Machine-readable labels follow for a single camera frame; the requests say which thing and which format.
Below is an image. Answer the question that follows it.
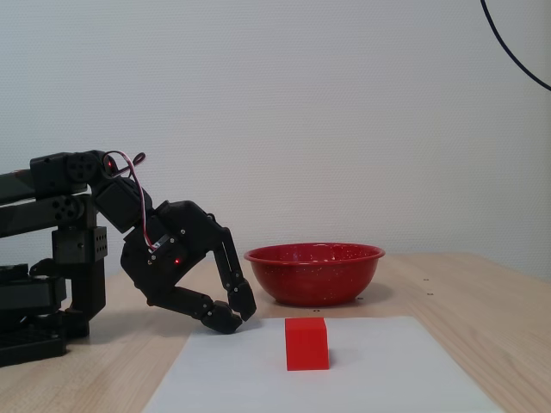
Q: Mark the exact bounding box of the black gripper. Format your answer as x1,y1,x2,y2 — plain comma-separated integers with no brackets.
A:
119,199,258,335

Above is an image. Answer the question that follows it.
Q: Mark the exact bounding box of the red cube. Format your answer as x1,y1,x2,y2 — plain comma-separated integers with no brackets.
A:
284,317,331,372

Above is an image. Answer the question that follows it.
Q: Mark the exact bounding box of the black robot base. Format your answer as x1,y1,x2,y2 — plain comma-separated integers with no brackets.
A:
0,262,92,369

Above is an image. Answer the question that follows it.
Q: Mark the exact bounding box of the red speckled bowl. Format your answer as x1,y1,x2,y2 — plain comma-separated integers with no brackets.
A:
243,242,387,308

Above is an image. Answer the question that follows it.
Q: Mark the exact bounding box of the white paper sheet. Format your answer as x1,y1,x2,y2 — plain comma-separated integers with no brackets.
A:
140,316,505,413

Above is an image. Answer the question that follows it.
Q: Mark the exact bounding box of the red white black servo cable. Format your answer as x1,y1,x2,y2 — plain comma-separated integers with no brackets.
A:
102,150,159,254

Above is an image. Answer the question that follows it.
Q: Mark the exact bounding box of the thin black hanging cable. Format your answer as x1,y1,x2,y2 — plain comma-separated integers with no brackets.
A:
479,0,551,93

